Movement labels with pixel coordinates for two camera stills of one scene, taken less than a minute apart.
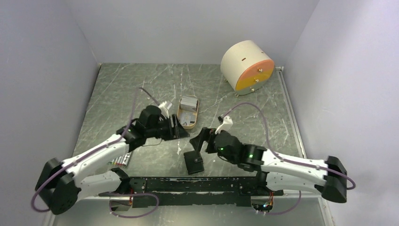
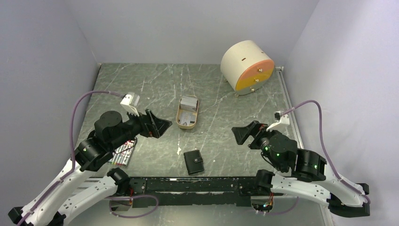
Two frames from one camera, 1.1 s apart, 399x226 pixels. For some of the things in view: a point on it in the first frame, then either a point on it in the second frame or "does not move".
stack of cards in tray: [188, 103] does not move
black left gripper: [179, 131] to [158, 126]
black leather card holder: [194, 162] does not move
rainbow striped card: [122, 160] does not move
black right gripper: [198, 141] to [241, 133]
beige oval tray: [187, 110] does not move
